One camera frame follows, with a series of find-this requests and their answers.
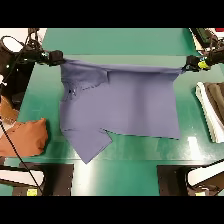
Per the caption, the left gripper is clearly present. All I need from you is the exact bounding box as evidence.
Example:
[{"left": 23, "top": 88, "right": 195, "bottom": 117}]
[{"left": 48, "top": 49, "right": 66, "bottom": 67}]

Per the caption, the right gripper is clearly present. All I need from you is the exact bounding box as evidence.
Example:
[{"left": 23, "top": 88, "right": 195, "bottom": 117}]
[{"left": 184, "top": 54, "right": 202, "bottom": 73}]

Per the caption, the blue shirt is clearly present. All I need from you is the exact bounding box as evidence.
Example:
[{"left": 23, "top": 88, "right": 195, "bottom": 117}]
[{"left": 59, "top": 58, "right": 185, "bottom": 165}]

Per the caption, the dark brown garment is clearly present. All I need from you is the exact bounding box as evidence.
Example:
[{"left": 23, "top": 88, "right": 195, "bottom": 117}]
[{"left": 203, "top": 81, "right": 224, "bottom": 122}]

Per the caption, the tan garment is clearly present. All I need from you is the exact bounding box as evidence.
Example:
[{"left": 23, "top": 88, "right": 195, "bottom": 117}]
[{"left": 0, "top": 95, "right": 20, "bottom": 125}]

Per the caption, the orange garment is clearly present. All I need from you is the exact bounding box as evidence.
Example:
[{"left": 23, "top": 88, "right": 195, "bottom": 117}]
[{"left": 0, "top": 117, "right": 50, "bottom": 158}]

